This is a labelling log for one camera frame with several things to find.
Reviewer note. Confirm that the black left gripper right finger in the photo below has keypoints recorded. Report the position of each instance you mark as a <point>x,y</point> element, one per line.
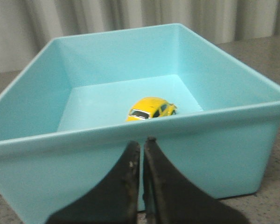
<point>170,198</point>

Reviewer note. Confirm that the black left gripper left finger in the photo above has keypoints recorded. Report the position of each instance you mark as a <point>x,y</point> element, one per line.
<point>114,200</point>

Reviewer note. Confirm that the yellow toy beetle car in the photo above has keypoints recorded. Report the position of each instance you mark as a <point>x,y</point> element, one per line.
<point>151,107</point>

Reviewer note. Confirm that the light blue plastic box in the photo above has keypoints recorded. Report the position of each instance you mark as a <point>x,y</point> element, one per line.
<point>67,117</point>

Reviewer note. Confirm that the white pleated curtain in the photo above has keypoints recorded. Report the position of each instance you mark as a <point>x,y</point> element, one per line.
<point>27,25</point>

